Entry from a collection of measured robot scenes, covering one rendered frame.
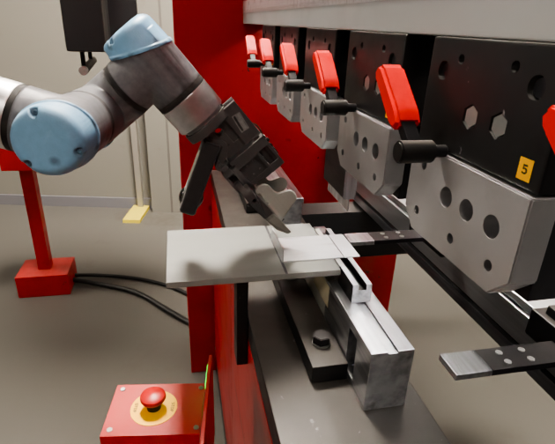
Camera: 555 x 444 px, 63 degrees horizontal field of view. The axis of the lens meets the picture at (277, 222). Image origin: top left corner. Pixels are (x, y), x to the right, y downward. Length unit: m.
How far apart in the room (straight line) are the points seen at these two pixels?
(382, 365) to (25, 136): 0.49
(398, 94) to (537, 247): 0.16
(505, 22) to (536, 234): 0.14
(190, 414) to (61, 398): 1.30
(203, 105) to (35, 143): 0.22
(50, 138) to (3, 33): 3.24
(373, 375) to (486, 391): 1.55
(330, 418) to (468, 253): 0.35
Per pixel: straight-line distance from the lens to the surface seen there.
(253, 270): 0.70
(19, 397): 2.11
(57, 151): 0.52
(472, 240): 0.36
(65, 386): 2.09
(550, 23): 0.33
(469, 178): 0.36
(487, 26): 0.37
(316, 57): 0.60
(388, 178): 0.49
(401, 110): 0.39
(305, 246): 0.77
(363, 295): 0.69
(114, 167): 3.64
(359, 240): 0.80
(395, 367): 0.64
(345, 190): 0.71
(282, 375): 0.70
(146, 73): 0.63
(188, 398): 0.81
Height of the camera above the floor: 1.34
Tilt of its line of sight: 24 degrees down
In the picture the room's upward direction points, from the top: 2 degrees clockwise
